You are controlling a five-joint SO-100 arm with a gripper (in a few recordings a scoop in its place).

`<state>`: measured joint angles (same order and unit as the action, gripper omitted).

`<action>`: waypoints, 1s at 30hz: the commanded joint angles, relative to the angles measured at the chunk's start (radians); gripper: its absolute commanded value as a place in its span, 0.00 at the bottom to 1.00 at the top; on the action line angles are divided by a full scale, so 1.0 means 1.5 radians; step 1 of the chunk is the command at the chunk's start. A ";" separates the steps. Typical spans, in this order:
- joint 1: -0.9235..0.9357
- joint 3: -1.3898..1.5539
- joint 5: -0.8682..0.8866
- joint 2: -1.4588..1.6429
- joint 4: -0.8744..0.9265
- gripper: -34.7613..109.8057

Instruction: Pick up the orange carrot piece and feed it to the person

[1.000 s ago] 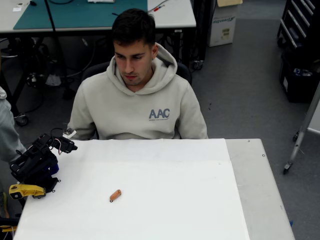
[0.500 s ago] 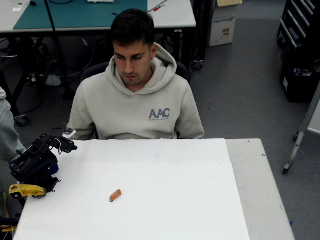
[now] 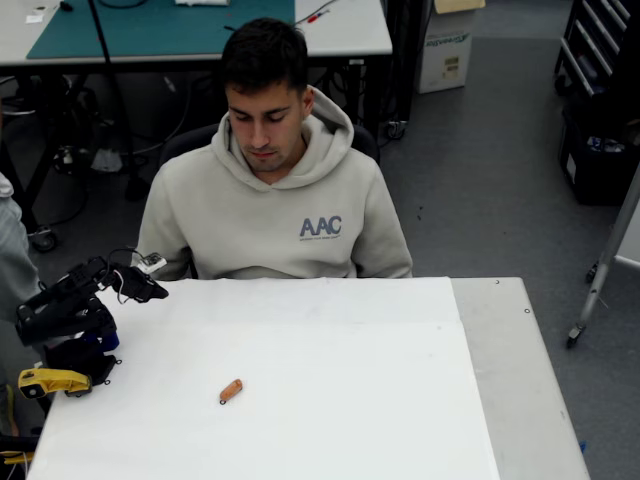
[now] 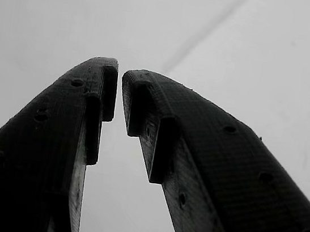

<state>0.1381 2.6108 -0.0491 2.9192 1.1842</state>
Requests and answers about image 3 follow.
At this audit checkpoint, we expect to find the black office chair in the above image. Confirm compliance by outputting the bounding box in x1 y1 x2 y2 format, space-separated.
158 122 381 170

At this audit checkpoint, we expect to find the seated man in beige hoodie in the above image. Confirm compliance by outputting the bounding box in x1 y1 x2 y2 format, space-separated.
135 17 414 280

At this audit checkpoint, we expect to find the green cutting mat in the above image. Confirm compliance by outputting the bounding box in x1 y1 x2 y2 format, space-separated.
26 0 296 60

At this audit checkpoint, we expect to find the black drawer cart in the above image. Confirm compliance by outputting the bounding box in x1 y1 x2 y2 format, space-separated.
553 0 640 99

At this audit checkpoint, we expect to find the white cardboard box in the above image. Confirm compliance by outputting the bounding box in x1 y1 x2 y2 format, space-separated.
413 0 486 95

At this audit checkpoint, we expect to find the black stand pole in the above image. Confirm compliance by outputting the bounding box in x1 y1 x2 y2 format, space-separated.
87 0 151 201

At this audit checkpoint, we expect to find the black storage bin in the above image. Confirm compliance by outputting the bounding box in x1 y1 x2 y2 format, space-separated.
558 99 640 206

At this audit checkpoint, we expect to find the white workbench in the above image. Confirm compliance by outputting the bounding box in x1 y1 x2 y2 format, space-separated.
0 0 394 67

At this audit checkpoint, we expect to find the grey caster wheel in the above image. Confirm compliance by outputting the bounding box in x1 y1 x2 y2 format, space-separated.
28 227 59 253

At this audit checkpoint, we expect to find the red screwdriver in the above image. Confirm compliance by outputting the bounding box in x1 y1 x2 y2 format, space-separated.
294 7 334 26

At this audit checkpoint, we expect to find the grey metal stand leg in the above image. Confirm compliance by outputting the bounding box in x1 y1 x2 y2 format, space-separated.
566 164 640 350

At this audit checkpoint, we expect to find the white table sheet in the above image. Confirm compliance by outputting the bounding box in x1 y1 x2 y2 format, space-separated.
25 276 501 480

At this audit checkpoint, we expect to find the small white camera board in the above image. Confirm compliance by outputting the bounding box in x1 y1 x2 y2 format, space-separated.
135 252 169 274

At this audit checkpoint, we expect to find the standing person in grey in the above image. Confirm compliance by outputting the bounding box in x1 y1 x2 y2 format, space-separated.
0 172 45 326

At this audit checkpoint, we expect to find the yellow clamp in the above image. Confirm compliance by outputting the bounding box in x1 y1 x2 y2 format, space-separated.
18 368 93 400

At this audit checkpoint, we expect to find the yellow black hand tool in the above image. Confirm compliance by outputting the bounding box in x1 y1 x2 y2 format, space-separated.
0 433 40 467

